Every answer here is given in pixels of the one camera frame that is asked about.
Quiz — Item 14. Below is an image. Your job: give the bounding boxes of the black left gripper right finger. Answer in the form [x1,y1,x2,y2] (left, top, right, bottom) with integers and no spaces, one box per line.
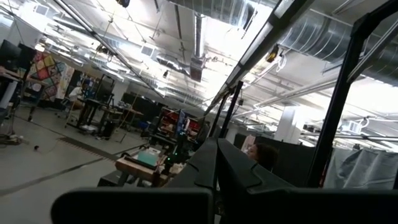
[216,138,398,224]

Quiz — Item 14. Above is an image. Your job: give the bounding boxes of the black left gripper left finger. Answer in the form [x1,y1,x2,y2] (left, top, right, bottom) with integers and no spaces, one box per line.
[50,137,218,224]

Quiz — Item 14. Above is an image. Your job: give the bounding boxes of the person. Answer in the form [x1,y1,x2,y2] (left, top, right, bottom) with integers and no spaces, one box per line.
[246,142,280,172]

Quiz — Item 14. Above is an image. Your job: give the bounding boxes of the black partition panel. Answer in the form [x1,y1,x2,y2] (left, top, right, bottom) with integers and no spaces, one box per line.
[233,133,317,188]

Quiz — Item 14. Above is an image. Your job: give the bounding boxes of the teal white box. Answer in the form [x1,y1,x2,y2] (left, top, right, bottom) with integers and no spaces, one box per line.
[136,147,162,167]

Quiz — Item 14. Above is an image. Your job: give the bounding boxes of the brown wooden workbench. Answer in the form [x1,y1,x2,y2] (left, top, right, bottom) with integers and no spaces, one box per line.
[114,154,170,187]

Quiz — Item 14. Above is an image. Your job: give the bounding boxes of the grey plastic tarp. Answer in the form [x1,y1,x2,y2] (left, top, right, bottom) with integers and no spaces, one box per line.
[323,146,398,190]

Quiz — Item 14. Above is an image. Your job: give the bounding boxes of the colourful patchwork banner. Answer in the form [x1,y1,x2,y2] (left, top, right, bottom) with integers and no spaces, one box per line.
[29,51,76,103]

